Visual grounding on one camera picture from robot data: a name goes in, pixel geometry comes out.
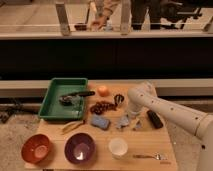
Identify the light blue towel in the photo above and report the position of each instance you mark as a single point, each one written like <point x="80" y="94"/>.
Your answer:
<point x="126" y="121"/>

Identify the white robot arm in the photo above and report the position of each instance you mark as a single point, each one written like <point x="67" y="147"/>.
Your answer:
<point x="195" y="122"/>

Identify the dark metal cup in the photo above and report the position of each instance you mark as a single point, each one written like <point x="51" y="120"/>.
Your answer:
<point x="118" y="99"/>

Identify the white cup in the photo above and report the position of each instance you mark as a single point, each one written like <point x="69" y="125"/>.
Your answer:
<point x="118" y="147"/>

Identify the orange fruit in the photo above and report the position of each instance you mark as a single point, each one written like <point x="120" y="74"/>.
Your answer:
<point x="103" y="91"/>

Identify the dark red grape bunch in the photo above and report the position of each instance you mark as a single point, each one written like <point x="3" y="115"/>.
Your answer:
<point x="102" y="106"/>

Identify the blue sponge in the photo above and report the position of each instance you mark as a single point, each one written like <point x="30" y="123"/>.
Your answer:
<point x="100" y="122"/>

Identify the green plastic tray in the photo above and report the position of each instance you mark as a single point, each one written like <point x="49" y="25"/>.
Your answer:
<point x="52" y="110"/>

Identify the yellow banana toy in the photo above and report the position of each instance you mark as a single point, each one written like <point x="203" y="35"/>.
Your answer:
<point x="71" y="126"/>

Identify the black rectangular block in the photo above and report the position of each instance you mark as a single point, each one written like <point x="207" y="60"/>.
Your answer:
<point x="155" y="120"/>

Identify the purple bowl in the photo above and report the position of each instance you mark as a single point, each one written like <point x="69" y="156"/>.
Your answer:
<point x="79" y="148"/>

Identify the person in background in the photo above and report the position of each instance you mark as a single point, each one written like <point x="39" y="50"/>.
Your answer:
<point x="138" y="12"/>

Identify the metal spoon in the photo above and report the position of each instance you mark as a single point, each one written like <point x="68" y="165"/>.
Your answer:
<point x="156" y="156"/>

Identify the red bowl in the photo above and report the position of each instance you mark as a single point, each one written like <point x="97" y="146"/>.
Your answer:
<point x="36" y="148"/>

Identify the black machine in background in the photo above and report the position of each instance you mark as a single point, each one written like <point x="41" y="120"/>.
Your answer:
<point x="174" y="11"/>

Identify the black tripod on floor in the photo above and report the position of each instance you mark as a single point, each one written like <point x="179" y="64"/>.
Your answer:
<point x="11" y="107"/>

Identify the black handled metal ladle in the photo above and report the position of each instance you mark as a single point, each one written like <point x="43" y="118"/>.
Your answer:
<point x="68" y="99"/>

